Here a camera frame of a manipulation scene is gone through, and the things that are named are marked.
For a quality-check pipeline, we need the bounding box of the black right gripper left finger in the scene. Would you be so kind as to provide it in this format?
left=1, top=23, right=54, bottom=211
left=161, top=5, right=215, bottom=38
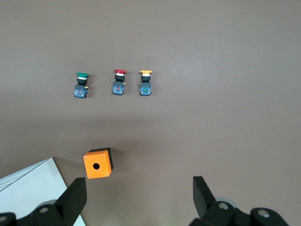
left=0, top=177, right=87, bottom=226

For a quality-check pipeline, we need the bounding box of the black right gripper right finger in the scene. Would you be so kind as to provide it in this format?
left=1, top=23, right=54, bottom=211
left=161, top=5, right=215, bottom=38
left=188, top=176, right=290, bottom=226

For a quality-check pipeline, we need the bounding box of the yellow mushroom push button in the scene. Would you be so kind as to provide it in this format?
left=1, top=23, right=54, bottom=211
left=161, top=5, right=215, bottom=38
left=138, top=70, right=153, bottom=97

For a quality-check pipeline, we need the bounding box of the white drawer cabinet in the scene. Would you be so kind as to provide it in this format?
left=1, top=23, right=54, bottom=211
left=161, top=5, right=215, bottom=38
left=0, top=157, right=87, bottom=226

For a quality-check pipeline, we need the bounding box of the green mushroom push button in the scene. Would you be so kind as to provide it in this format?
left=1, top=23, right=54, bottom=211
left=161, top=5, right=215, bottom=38
left=73, top=72, right=91, bottom=98

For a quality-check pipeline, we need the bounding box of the red mushroom push button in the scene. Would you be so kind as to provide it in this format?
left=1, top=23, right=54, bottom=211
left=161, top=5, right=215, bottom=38
left=111, top=69, right=128, bottom=96

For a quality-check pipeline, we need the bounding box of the orange button enclosure box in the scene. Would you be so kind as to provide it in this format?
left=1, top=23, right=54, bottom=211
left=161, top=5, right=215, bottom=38
left=83, top=147, right=115, bottom=180

